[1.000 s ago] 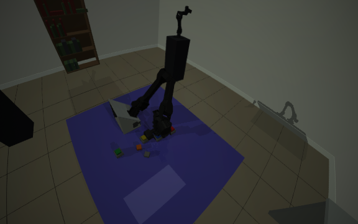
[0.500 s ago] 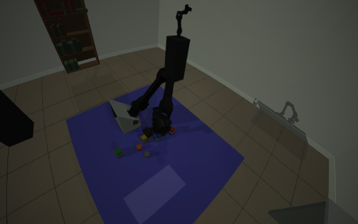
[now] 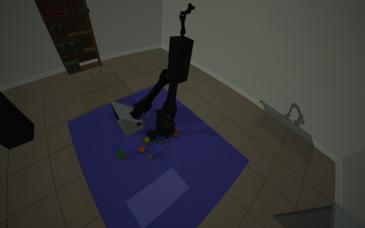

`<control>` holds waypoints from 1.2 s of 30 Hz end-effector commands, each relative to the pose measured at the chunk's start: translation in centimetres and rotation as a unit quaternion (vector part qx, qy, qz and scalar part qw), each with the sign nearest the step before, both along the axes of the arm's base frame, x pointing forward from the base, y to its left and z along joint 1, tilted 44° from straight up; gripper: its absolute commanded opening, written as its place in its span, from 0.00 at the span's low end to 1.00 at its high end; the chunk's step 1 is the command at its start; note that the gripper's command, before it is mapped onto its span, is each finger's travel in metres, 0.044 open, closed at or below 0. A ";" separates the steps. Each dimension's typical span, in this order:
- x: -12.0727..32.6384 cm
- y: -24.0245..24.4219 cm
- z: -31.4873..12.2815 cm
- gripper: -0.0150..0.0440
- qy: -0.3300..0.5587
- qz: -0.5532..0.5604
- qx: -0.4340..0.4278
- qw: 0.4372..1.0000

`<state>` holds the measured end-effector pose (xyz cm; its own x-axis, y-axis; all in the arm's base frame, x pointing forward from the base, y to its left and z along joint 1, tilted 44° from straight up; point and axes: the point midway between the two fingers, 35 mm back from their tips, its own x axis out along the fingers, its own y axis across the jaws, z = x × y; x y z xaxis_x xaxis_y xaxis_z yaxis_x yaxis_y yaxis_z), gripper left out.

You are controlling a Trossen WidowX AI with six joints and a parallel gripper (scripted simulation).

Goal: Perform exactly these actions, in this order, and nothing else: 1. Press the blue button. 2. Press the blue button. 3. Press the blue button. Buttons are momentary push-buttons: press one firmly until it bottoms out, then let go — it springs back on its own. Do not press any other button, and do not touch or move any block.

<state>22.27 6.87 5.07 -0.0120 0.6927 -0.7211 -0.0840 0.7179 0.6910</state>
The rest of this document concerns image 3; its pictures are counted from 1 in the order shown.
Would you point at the yellow button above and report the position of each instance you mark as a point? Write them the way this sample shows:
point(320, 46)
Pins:
point(147, 141)

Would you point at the blue button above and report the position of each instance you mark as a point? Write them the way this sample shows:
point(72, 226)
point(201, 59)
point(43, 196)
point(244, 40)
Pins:
point(161, 140)

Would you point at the green button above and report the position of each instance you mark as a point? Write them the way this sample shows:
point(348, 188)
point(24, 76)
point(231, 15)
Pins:
point(120, 155)

